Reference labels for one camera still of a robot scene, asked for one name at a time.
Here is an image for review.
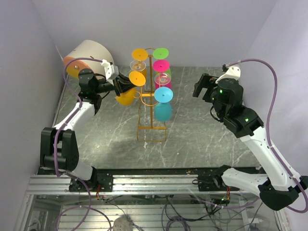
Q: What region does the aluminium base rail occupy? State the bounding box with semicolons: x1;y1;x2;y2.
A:
26;174;280;195

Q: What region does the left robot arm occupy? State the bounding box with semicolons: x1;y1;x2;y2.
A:
40;68;135;191

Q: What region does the blue plastic wine glass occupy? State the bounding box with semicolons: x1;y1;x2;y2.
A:
154;87;174;122

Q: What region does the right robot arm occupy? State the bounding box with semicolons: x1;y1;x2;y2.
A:
192;73;308;211

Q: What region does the gold wire glass rack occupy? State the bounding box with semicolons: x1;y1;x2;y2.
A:
136;48;167;143

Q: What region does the clear wine glass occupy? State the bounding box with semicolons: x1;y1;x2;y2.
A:
130;60;146;72
178;84;193;117
154;72;171;86

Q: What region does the green plastic wine glass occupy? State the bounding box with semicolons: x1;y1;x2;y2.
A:
152;47;171;74

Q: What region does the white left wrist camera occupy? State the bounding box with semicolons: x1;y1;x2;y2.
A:
101;59;119;85

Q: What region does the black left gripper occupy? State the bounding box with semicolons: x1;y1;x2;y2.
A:
94;72;139;97

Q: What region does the cream round drawer box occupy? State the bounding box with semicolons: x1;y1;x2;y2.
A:
63;39;115;81

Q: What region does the pink plastic wine glass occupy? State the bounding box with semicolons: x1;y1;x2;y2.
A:
152;59;172;89

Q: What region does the orange wine glass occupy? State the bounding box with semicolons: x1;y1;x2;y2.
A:
131;48;148;62
116;71;146;106

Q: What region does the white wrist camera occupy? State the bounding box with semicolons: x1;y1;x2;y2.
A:
215;64;241;84
101;59;119;85

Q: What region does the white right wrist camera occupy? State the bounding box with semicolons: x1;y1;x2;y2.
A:
215;64;241;84

